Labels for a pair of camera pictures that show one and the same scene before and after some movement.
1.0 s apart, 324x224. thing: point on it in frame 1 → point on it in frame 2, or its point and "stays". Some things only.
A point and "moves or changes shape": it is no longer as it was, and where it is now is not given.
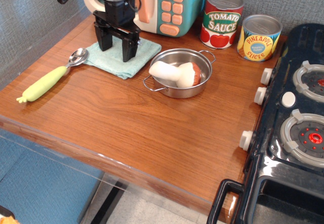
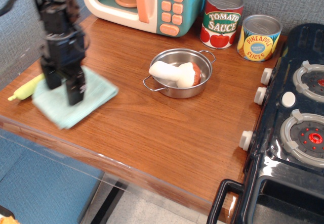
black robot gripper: (119, 13) → (66, 46)
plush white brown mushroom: (187, 75) stays
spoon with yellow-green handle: (77, 57) moves or changes shape
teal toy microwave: (169, 8) stays
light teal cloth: (112, 60) → (51, 104)
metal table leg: (104, 199) stays
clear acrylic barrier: (45, 179) stays
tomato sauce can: (221, 17) stays
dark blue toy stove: (283, 180) stays
